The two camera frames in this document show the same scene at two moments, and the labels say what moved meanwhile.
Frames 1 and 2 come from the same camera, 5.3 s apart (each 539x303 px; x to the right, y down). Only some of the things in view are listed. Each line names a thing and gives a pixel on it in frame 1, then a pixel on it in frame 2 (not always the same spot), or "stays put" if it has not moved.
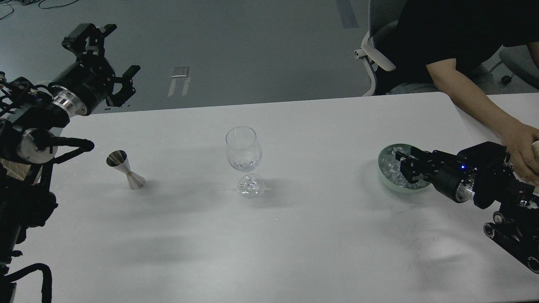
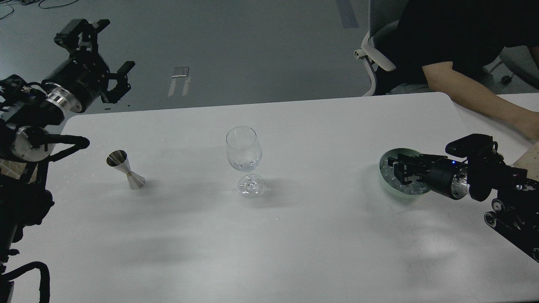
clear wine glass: (244, 152) stays put
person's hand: (518, 138) → (526, 120)
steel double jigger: (118, 159) stays put
